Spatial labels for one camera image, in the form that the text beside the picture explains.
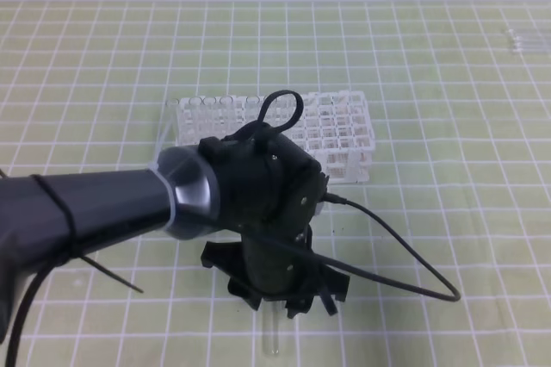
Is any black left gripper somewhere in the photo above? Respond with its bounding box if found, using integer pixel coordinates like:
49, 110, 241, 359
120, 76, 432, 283
198, 123, 350, 319

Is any clear glass test tube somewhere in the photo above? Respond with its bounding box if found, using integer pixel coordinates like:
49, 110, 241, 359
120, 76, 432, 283
262, 301, 282, 357

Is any white plastic test tube rack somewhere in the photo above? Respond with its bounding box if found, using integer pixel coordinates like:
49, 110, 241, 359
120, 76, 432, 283
177, 90, 375, 184

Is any clear test tube in rack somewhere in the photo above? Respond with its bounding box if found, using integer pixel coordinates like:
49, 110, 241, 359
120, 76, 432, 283
188, 96, 203, 143
220, 96, 235, 136
244, 96, 262, 123
203, 96, 217, 137

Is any green grid tablecloth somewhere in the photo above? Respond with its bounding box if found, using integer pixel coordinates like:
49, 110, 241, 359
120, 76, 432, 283
1, 2, 550, 366

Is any spare glass tubes pile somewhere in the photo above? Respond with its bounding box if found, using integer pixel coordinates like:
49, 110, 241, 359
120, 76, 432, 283
505, 28, 551, 54

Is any black cable tie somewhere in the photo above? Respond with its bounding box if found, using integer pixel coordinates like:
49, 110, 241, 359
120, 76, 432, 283
256, 90, 304, 138

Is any black camera cable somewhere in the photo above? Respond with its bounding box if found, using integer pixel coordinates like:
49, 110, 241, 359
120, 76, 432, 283
240, 194, 462, 304

